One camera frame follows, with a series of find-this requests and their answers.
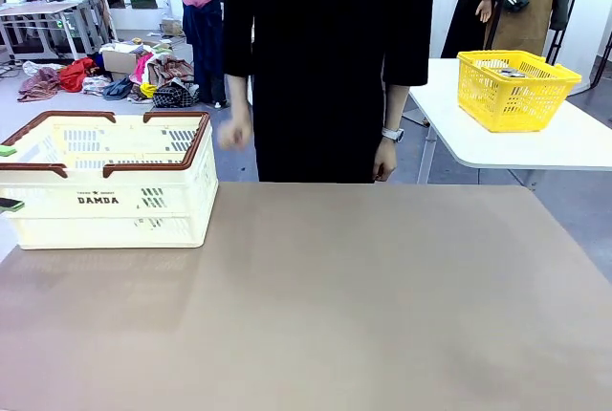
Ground cream basket with brown rim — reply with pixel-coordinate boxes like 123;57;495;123
0;110;220;250

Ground person's right forearm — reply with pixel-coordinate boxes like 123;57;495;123
225;74;253;124

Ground person's left forearm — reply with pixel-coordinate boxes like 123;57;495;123
383;84;408;131

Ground yellow plastic basket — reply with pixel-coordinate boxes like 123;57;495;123
456;50;583;134

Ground person's right hand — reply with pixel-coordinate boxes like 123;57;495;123
217;117;255;152

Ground person's left hand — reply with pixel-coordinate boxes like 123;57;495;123
372;140;400;184

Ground pink patterned cloth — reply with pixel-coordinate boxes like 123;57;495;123
17;65;63;103

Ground red cloth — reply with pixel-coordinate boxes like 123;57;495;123
58;57;98;93

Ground dark blue cloth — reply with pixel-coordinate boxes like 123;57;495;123
102;76;136;100

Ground white metal desk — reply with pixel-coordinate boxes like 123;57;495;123
0;0;93;61

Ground open cardboard box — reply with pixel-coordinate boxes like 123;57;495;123
98;43;145;81

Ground magenta cloth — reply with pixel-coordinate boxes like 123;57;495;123
130;54;155;85

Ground black white checked bag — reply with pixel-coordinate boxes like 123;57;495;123
151;81;201;109

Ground brown plaid cloth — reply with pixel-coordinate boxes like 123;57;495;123
145;54;195;88

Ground navy trousers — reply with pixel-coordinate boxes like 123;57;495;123
182;0;230;107

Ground person's black clothed body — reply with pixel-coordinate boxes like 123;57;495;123
222;0;438;184

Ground black hanging garment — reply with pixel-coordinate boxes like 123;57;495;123
441;0;490;59

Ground grey metal items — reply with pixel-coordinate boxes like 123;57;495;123
479;59;533;80

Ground mannequin with brown apron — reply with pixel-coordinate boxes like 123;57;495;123
470;0;558;56

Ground white side table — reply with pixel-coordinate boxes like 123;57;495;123
408;57;612;186

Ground black metal stand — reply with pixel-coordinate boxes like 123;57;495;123
546;0;588;66

